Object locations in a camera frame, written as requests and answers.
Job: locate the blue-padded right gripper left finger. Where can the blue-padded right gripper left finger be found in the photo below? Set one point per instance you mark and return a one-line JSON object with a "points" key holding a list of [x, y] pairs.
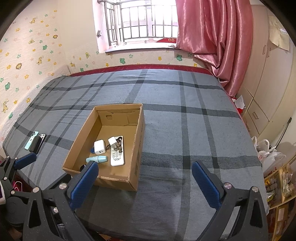
{"points": [[78, 189]]}

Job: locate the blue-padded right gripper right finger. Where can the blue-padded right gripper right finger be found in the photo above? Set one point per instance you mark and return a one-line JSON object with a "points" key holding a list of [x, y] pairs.
{"points": [[250, 223]]}

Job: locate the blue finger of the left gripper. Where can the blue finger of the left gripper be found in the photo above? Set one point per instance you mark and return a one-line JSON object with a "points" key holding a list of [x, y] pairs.
{"points": [[25, 161]]}

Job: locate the light blue small bottle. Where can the light blue small bottle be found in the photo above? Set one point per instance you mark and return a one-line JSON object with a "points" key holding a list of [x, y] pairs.
{"points": [[97, 159]]}

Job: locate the white square charger block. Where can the white square charger block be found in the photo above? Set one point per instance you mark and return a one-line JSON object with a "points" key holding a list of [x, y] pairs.
{"points": [[99, 147]]}

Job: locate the white air conditioner remote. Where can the white air conditioner remote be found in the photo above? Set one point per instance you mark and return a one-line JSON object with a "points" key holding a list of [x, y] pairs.
{"points": [[116, 158]]}

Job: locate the small white plug adapter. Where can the small white plug adapter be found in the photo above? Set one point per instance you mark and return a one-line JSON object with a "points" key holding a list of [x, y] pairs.
{"points": [[113, 142]]}

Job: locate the metal key bunch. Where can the metal key bunch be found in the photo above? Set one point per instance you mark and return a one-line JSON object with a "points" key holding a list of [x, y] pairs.
{"points": [[120, 148]]}

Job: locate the black smartphone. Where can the black smartphone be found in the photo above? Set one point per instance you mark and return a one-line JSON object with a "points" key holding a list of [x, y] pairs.
{"points": [[37, 143]]}

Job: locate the light blue smartphone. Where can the light blue smartphone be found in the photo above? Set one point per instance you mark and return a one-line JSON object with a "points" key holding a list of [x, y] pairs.
{"points": [[30, 141]]}

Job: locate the wooden shelf with clutter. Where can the wooden shelf with clutter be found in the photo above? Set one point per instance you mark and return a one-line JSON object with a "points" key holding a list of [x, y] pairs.
{"points": [[280, 188]]}

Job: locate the white plastic bag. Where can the white plastic bag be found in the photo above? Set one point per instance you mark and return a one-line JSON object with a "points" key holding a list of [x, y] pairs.
{"points": [[270, 158]]}

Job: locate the brown cardboard box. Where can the brown cardboard box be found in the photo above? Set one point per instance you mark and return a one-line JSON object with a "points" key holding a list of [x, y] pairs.
{"points": [[113, 136]]}

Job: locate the grey plaid bed blanket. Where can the grey plaid bed blanket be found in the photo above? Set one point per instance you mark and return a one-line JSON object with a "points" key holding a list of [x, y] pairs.
{"points": [[188, 117]]}

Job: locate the beige wardrobe cabinet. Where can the beige wardrobe cabinet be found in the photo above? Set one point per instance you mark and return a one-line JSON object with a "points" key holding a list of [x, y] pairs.
{"points": [[268, 88]]}

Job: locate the window with metal bars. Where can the window with metal bars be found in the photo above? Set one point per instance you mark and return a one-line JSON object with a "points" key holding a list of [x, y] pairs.
{"points": [[126, 25]]}

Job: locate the pink satin curtain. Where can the pink satin curtain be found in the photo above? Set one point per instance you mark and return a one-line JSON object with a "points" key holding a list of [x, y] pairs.
{"points": [[220, 34]]}

